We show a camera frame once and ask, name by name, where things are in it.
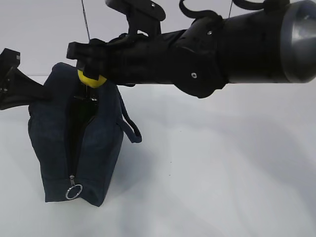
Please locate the dark blue fabric bag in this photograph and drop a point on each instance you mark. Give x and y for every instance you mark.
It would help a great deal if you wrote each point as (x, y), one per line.
(76, 140)

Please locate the yellow lemon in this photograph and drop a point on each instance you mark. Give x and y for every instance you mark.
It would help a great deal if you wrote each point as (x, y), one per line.
(92, 83)

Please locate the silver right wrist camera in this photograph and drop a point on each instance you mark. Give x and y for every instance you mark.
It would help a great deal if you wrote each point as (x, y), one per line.
(142, 15)

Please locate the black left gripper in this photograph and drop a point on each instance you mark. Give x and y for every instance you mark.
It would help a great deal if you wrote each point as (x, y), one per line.
(17, 89)

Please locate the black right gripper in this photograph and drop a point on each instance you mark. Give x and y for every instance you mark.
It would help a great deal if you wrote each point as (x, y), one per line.
(126, 60)

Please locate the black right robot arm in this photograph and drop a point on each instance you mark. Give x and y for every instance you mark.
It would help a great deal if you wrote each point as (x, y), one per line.
(274, 42)

